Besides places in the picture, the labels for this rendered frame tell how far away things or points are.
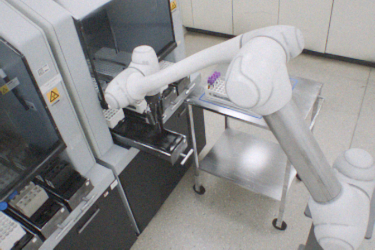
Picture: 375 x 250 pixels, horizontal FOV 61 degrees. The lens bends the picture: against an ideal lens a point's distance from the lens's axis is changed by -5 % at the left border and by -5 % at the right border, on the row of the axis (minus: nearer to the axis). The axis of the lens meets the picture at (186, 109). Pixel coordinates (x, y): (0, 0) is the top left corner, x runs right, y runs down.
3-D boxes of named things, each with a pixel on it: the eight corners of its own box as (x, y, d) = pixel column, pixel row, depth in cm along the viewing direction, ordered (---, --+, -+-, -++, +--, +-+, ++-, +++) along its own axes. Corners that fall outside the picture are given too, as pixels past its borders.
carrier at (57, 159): (61, 164, 147) (56, 155, 143) (64, 166, 146) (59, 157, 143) (42, 183, 140) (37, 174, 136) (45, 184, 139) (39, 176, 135)
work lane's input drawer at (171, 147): (69, 124, 182) (63, 111, 176) (86, 109, 191) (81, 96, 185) (181, 169, 150) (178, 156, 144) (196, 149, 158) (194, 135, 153)
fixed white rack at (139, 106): (99, 101, 184) (96, 92, 180) (111, 91, 190) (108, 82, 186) (142, 115, 171) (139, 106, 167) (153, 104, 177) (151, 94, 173)
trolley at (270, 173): (192, 192, 228) (178, 98, 176) (224, 148, 256) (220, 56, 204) (285, 234, 197) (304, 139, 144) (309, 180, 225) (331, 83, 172)
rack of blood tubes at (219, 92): (204, 97, 174) (203, 88, 170) (214, 87, 180) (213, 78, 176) (258, 114, 160) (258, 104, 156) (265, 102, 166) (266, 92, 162)
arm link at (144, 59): (145, 70, 147) (128, 87, 138) (138, 39, 137) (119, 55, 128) (166, 75, 142) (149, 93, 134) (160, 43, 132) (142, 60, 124)
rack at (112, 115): (72, 114, 177) (68, 105, 174) (84, 103, 184) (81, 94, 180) (113, 130, 164) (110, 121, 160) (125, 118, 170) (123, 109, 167)
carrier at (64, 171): (71, 169, 144) (67, 160, 140) (74, 171, 143) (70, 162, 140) (52, 188, 137) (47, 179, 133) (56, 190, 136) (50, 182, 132)
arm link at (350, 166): (370, 183, 130) (385, 146, 116) (364, 219, 119) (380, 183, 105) (330, 171, 137) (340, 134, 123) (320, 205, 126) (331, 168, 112)
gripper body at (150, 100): (149, 83, 149) (153, 99, 155) (138, 94, 144) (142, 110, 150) (163, 87, 146) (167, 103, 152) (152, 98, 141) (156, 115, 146)
